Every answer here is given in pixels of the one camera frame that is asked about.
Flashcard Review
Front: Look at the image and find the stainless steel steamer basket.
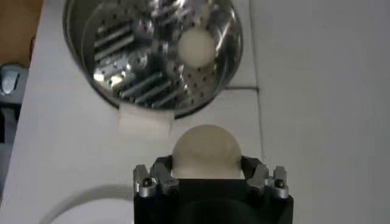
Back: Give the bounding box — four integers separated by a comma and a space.
62, 0, 244, 138

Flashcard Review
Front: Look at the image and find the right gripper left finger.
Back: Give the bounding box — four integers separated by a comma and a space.
133, 155, 180, 198

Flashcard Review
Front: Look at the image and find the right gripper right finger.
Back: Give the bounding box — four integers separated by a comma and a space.
240, 155, 289, 199

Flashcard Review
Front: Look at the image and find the white steamed baozi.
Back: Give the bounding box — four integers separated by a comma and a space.
177, 26, 216, 68
171, 124, 243, 180

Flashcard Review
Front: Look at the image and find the large white plate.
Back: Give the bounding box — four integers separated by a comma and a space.
38, 185, 135, 224

